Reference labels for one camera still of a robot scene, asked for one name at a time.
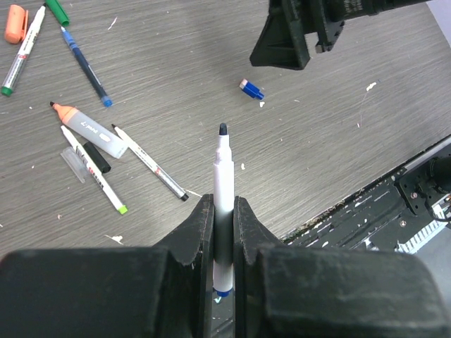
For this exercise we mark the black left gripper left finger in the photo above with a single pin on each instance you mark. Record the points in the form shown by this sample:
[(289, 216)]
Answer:
[(164, 290)]

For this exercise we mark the white marker with green end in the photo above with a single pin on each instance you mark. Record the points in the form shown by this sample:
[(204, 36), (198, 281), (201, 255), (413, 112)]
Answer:
[(24, 52)]

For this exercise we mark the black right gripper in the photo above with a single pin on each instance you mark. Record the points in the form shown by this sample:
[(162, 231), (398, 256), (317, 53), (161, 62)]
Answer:
[(282, 42)]

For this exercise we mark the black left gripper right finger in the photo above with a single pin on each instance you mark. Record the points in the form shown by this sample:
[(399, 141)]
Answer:
[(290, 291)]

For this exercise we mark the grey slotted cable duct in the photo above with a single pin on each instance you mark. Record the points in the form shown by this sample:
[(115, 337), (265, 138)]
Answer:
[(422, 237)]

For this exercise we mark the white marker with blue end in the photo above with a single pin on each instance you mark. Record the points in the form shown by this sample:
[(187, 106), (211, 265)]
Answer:
[(224, 195)]

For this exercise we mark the black pen cap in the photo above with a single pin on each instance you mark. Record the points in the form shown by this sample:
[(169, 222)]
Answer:
[(96, 157)]

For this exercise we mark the orange highlighter cap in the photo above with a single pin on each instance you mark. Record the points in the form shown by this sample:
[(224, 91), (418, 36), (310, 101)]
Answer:
[(16, 24)]

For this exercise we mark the grey highlighter with orange tip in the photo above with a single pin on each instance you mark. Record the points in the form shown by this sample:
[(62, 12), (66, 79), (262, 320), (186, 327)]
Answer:
[(91, 130)]

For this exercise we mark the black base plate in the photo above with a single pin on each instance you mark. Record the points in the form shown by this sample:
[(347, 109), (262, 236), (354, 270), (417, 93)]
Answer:
[(389, 211)]

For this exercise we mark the dark blue pen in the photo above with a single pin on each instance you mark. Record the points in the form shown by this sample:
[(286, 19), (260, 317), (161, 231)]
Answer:
[(86, 68)]

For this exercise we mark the green pen cap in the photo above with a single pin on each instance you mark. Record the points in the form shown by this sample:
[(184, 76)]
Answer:
[(59, 12)]

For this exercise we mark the blue marker cap with eraser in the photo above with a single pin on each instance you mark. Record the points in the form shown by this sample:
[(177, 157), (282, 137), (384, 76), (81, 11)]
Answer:
[(251, 90)]

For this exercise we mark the white pen with lime end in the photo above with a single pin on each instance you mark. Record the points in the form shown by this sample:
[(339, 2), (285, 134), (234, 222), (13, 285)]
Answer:
[(94, 171)]

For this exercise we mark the white pen with black end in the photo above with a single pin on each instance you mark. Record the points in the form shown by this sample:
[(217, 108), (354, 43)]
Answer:
[(151, 164)]

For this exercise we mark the clear pen cap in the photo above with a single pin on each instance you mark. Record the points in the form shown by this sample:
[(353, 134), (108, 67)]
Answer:
[(75, 164)]

